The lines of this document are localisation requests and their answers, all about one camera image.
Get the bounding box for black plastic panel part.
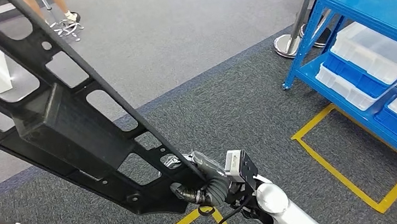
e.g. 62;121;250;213
0;0;212;224

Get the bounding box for blue metal shelf rack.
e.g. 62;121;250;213
273;0;397;192

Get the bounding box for yellow floor tape square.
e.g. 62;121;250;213
288;97;397;222

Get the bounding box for chrome chair base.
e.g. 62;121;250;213
49;17;86;44

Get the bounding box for person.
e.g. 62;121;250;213
22;0;82;29

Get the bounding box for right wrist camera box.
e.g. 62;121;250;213
223;149;246;184

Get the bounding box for black right wrist camera bracket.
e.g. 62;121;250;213
236;149;261;191

